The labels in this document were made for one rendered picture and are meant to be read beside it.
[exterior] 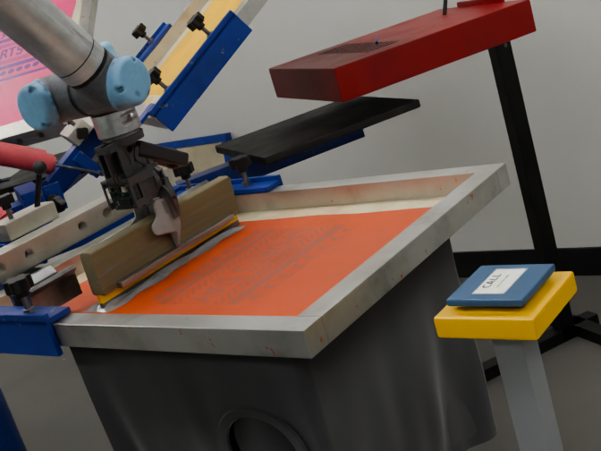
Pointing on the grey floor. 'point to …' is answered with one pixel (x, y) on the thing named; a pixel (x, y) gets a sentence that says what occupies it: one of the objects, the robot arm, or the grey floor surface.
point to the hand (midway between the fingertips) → (169, 238)
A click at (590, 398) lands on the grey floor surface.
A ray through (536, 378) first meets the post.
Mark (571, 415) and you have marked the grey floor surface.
